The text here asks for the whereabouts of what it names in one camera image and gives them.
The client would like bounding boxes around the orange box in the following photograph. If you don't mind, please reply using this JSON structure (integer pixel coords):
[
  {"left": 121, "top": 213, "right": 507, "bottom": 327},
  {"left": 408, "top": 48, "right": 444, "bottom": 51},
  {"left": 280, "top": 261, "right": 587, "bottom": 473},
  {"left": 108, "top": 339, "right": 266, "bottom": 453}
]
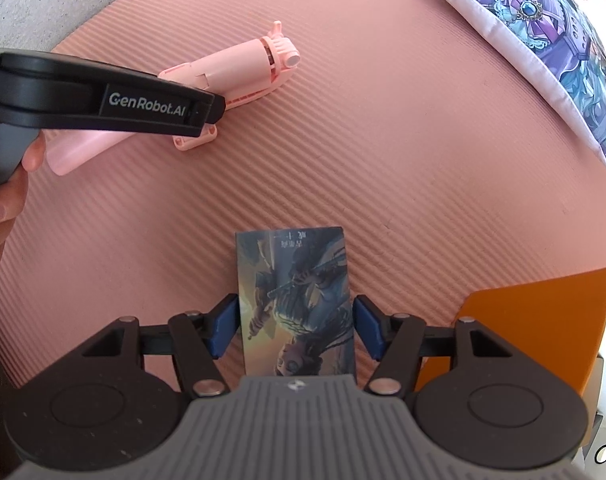
[{"left": 414, "top": 266, "right": 606, "bottom": 480}]

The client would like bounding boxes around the illustrated card box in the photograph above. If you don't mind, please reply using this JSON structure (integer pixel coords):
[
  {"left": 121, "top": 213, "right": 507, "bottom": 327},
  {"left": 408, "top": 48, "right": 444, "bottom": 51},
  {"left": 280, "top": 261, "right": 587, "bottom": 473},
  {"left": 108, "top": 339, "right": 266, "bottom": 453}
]
[{"left": 234, "top": 226, "right": 358, "bottom": 377}]

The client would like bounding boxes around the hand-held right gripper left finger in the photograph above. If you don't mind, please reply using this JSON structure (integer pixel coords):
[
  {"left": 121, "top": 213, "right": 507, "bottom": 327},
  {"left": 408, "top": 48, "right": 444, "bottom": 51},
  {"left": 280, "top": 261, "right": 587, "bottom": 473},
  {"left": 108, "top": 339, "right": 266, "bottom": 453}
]
[{"left": 80, "top": 292, "right": 241, "bottom": 398}]

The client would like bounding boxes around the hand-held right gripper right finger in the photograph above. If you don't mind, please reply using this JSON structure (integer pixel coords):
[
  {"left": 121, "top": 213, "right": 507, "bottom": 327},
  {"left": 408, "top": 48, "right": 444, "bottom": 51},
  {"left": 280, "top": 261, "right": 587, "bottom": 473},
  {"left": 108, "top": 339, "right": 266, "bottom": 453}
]
[{"left": 353, "top": 295, "right": 514, "bottom": 396}]

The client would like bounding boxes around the pink handheld fan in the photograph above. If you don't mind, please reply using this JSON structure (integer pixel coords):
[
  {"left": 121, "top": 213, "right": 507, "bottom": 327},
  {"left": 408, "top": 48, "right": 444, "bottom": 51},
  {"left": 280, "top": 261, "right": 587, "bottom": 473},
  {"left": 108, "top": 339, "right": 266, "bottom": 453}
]
[{"left": 44, "top": 21, "right": 301, "bottom": 177}]

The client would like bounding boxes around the printed pillow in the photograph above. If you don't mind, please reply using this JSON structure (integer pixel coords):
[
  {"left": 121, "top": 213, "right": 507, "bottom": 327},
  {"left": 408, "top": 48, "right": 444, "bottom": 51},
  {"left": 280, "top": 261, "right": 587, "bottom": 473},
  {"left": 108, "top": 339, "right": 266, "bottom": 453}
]
[{"left": 410, "top": 0, "right": 606, "bottom": 175}]

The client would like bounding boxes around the person's left hand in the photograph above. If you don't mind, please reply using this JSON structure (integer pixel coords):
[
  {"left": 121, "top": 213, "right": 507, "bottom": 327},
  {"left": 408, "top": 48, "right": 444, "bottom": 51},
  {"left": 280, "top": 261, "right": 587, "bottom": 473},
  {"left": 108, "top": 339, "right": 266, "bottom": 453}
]
[{"left": 0, "top": 135, "right": 46, "bottom": 278}]

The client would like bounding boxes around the pink ribbed mat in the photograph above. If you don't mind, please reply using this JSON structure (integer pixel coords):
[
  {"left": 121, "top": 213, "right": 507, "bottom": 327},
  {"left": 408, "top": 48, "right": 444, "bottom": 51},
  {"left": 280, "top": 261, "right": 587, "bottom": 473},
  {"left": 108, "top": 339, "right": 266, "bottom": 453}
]
[{"left": 0, "top": 0, "right": 606, "bottom": 391}]

